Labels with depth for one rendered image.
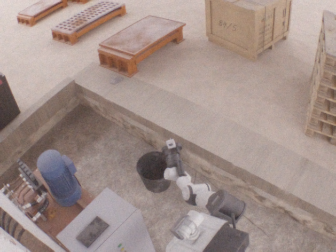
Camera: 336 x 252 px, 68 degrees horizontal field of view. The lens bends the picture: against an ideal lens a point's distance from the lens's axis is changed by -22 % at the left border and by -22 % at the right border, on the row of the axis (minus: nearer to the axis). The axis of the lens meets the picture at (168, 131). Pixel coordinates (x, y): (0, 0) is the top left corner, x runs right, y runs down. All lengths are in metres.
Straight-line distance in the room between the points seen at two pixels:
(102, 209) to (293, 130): 2.18
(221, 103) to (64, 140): 1.84
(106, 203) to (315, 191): 1.86
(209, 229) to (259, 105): 2.21
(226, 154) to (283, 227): 0.93
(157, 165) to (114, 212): 1.64
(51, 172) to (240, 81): 2.38
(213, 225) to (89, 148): 2.41
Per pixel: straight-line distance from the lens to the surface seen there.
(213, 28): 4.11
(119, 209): 1.43
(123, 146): 3.35
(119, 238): 1.41
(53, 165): 2.00
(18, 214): 1.81
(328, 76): 2.61
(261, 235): 2.74
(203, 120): 3.02
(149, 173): 3.05
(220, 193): 1.30
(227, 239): 1.18
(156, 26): 4.15
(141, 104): 3.25
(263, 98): 3.35
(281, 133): 3.02
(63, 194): 2.21
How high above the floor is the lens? 2.47
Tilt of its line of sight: 46 degrees down
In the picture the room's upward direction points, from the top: 6 degrees counter-clockwise
